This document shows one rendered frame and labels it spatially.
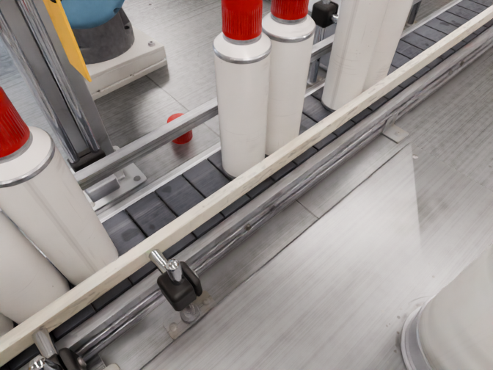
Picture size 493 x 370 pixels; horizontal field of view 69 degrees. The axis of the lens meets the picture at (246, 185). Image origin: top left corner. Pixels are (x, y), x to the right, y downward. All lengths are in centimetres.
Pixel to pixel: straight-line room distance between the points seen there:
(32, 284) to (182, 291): 12
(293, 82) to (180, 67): 36
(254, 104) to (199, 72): 34
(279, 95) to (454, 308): 24
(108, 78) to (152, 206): 30
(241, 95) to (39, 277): 23
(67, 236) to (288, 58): 24
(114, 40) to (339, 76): 37
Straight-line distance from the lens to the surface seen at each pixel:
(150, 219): 41
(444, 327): 29
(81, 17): 50
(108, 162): 36
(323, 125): 45
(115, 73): 66
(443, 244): 43
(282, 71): 36
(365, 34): 46
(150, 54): 68
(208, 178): 43
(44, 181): 27
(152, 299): 39
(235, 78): 33
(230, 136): 37
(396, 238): 41
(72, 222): 30
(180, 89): 64
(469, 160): 60
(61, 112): 42
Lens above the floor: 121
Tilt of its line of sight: 52 degrees down
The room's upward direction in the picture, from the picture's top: straight up
